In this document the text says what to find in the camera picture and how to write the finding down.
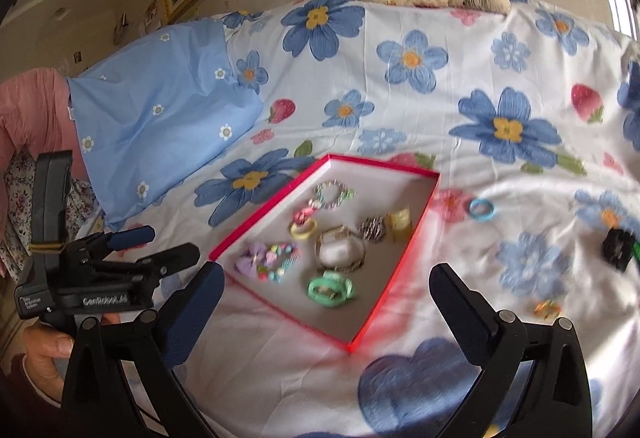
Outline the person's left hand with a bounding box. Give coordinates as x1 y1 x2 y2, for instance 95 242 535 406
22 320 75 406

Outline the colourful bead bracelet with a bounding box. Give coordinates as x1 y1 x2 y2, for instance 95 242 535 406
256 241 304 284

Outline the gold square wristwatch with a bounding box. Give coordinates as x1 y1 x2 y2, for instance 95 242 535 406
314 224 367 273

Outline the silver chain bracelet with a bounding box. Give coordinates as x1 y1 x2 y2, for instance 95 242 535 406
358 215 388 243

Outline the yellow hair tie ring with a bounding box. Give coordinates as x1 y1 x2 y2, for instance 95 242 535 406
290 217 319 242

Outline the pastel crystal bead bracelet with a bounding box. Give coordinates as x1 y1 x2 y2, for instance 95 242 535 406
307 180 357 212

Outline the pink bow hair clip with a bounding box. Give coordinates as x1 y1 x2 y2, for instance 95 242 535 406
293 206 314 227

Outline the pink floral garment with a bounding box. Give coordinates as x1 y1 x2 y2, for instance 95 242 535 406
1 68 96 280

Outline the light blue hair tie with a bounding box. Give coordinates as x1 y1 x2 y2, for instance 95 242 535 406
467 196 498 223

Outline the light blue floral pillow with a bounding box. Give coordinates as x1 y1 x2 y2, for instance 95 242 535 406
67 19 262 227

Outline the black scrunchie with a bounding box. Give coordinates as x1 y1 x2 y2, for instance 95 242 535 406
601 228 639 272

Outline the orange green small hair tie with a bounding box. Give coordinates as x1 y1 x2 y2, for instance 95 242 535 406
531 298 563 321

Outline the yellow hair claw clip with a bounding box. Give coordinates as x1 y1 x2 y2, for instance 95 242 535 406
386 207 413 243

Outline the purple hair tie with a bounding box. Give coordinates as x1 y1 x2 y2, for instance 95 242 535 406
233 241 268 277

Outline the red jewelry box tray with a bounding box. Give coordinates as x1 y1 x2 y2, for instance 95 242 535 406
209 154 440 352

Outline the dark red sleeve forearm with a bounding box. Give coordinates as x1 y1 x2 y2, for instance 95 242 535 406
1 354 64 437

